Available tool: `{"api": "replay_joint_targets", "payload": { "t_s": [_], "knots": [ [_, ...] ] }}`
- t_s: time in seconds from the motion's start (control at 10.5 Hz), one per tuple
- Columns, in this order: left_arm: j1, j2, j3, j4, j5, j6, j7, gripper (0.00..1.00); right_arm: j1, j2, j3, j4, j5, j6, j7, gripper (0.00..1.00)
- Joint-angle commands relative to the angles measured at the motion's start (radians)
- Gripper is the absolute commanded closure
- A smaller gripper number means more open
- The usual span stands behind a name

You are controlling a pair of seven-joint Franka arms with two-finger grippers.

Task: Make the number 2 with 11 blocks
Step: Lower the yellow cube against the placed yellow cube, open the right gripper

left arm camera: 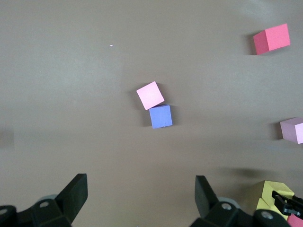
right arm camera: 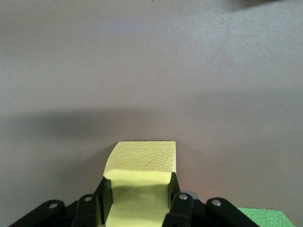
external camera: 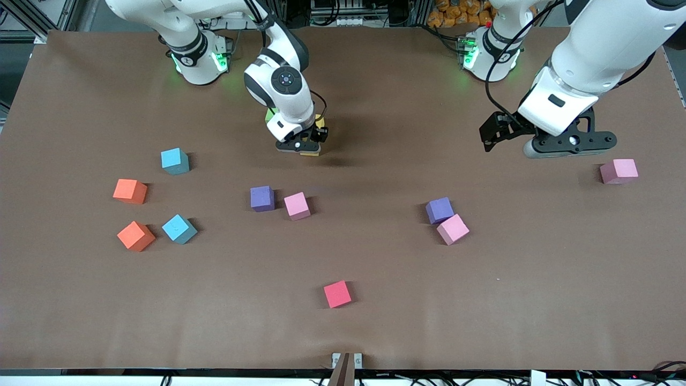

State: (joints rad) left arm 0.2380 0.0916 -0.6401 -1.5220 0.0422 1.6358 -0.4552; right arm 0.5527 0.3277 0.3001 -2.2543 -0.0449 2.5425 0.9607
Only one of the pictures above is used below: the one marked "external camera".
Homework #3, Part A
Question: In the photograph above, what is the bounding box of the pink foam cube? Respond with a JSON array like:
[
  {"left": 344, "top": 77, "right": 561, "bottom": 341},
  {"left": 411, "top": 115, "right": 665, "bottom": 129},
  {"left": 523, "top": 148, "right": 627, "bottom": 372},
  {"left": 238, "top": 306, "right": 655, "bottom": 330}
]
[
  {"left": 284, "top": 192, "right": 311, "bottom": 221},
  {"left": 436, "top": 213, "right": 470, "bottom": 246},
  {"left": 599, "top": 159, "right": 639, "bottom": 185}
]

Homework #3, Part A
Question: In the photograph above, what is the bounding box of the orange snack bag pile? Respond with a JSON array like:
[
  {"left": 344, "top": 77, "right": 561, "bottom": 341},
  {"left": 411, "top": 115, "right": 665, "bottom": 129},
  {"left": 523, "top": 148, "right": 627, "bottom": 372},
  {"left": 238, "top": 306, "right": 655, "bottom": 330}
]
[{"left": 427, "top": 0, "right": 496, "bottom": 28}]

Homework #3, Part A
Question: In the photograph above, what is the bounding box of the orange foam cube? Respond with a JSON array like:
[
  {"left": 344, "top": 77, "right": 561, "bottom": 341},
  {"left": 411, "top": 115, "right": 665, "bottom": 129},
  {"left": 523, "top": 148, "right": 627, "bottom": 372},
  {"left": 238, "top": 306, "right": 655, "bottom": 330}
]
[
  {"left": 117, "top": 220, "right": 156, "bottom": 253},
  {"left": 113, "top": 179, "right": 148, "bottom": 205}
]

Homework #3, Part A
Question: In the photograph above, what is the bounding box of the purple foam cube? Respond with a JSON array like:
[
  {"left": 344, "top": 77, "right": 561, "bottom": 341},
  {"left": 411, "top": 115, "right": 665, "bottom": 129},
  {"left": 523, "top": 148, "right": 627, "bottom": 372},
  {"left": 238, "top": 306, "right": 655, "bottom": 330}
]
[
  {"left": 250, "top": 185, "right": 275, "bottom": 212},
  {"left": 426, "top": 197, "right": 455, "bottom": 225}
]

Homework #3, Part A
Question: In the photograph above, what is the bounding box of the brown table cover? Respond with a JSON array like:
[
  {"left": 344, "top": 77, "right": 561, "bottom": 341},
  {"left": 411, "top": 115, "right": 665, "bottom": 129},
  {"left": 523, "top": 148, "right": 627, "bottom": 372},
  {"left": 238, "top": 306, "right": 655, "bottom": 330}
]
[{"left": 0, "top": 26, "right": 686, "bottom": 372}]

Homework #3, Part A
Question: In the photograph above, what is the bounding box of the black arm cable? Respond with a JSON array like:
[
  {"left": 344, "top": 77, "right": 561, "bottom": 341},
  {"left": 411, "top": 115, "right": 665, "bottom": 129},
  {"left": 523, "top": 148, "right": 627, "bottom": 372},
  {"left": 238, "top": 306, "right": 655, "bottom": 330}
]
[
  {"left": 484, "top": 0, "right": 569, "bottom": 127},
  {"left": 244, "top": 0, "right": 329, "bottom": 127}
]

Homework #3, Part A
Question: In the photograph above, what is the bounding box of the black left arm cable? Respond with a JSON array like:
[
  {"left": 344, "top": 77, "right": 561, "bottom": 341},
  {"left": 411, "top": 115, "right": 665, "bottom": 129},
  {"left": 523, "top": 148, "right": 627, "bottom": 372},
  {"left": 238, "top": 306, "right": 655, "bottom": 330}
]
[{"left": 484, "top": 0, "right": 569, "bottom": 127}]

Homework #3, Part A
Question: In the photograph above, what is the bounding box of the small metal bracket plate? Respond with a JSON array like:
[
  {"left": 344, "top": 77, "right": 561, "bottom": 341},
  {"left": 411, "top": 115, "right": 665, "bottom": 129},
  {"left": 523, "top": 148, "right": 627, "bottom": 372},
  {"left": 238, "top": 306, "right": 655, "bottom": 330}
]
[{"left": 331, "top": 352, "right": 363, "bottom": 370}]

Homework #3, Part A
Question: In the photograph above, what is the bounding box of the blue foam cube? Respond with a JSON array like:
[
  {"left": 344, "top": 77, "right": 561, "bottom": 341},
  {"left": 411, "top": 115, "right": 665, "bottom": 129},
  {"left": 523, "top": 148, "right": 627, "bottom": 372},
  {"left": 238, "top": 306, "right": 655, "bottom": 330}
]
[
  {"left": 162, "top": 214, "right": 198, "bottom": 245},
  {"left": 161, "top": 148, "right": 190, "bottom": 176}
]

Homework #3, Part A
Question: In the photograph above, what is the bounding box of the brown camera pole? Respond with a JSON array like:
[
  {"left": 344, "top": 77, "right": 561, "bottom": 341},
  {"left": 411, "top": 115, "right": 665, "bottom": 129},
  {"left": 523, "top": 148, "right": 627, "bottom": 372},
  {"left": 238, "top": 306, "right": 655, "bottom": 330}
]
[{"left": 327, "top": 352, "right": 357, "bottom": 386}]

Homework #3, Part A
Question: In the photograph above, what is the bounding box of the aluminium frame post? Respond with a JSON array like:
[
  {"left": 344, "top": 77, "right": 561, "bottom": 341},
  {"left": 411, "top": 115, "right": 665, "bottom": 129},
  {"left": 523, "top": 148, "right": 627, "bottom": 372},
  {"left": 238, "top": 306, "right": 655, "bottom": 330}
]
[{"left": 0, "top": 0, "right": 81, "bottom": 44}]

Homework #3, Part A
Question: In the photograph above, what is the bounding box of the red foam cube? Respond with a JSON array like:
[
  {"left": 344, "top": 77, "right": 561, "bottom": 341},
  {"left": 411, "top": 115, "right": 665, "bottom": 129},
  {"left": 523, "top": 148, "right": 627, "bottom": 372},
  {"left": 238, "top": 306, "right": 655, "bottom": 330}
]
[{"left": 323, "top": 280, "right": 353, "bottom": 309}]

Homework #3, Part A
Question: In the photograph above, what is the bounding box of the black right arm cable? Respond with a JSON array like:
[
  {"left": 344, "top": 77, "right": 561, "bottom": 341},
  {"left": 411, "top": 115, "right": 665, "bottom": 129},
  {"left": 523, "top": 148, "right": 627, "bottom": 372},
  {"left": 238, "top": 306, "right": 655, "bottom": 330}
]
[{"left": 244, "top": 0, "right": 329, "bottom": 127}]

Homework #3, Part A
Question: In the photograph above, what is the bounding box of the grey electronics rack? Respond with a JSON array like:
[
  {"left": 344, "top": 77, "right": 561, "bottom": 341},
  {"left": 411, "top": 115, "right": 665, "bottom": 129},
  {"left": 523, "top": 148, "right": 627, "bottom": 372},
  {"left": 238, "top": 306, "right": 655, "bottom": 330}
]
[{"left": 310, "top": 0, "right": 392, "bottom": 27}]

